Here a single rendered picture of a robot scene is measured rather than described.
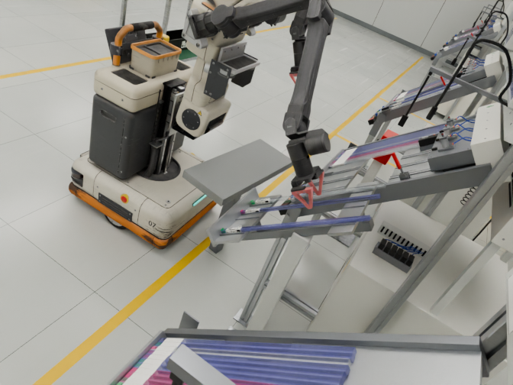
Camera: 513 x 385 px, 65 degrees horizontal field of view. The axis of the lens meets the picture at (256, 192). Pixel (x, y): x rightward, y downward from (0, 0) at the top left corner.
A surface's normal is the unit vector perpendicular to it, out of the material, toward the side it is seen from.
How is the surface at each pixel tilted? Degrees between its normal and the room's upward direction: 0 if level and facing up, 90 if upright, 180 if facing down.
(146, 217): 90
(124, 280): 0
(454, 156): 90
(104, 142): 90
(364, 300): 90
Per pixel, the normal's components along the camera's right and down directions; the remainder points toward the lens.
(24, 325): 0.29, -0.77
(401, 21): -0.48, 0.40
